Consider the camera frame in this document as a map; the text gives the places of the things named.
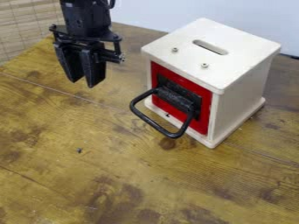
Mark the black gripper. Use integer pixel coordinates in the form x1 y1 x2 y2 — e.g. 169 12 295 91
49 24 125 88

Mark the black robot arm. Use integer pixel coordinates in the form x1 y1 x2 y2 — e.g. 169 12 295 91
49 0 124 88

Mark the red drawer front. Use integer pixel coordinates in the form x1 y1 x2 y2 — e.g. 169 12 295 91
151 62 212 135

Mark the white wooden box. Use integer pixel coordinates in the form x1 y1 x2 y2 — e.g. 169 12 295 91
141 18 280 148

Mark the black metal drawer handle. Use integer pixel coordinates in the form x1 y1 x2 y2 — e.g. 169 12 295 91
129 86 201 139

